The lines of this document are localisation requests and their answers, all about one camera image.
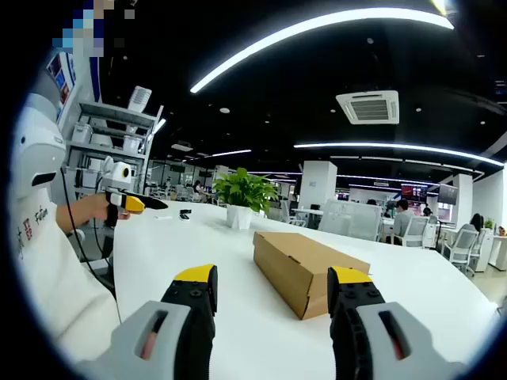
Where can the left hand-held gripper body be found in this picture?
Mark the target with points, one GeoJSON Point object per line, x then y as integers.
{"type": "Point", "coordinates": [117, 174]}

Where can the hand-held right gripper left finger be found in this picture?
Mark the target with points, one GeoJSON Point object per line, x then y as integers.
{"type": "Point", "coordinates": [174, 336]}

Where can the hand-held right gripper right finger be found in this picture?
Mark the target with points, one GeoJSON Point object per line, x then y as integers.
{"type": "Point", "coordinates": [368, 340]}

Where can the brown cardboard shoe box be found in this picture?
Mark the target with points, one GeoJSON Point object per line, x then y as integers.
{"type": "Point", "coordinates": [285, 257]}

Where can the person's left hand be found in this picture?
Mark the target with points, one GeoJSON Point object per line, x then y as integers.
{"type": "Point", "coordinates": [100, 207]}

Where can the small black table object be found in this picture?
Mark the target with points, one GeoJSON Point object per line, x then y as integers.
{"type": "Point", "coordinates": [185, 215]}

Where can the grey metal storage shelf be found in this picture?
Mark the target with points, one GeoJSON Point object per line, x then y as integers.
{"type": "Point", "coordinates": [115, 115]}

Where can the white slatted crate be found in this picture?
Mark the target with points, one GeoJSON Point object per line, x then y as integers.
{"type": "Point", "coordinates": [139, 99]}

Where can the white chest device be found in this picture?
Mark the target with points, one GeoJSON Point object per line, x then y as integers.
{"type": "Point", "coordinates": [35, 150]}

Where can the green potted plant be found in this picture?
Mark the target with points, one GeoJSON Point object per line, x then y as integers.
{"type": "Point", "coordinates": [245, 190]}

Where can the person in white shirt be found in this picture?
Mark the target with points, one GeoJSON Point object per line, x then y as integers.
{"type": "Point", "coordinates": [59, 285]}

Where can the white office chair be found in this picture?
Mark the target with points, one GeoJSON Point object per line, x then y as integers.
{"type": "Point", "coordinates": [418, 231]}
{"type": "Point", "coordinates": [463, 243]}

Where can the frosted desk divider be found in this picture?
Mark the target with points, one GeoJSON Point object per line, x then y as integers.
{"type": "Point", "coordinates": [348, 219]}

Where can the curved ceiling light strip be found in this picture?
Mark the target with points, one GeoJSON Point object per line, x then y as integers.
{"type": "Point", "coordinates": [396, 147]}
{"type": "Point", "coordinates": [317, 21]}

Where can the ceiling air conditioner vent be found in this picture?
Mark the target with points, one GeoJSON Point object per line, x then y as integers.
{"type": "Point", "coordinates": [368, 107]}

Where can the blue framed wall poster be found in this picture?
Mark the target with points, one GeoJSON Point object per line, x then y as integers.
{"type": "Point", "coordinates": [61, 83]}

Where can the reddish wall display screen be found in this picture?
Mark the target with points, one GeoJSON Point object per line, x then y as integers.
{"type": "Point", "coordinates": [414, 193]}

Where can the dark wall display screen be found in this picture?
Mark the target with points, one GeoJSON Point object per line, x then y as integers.
{"type": "Point", "coordinates": [447, 194]}

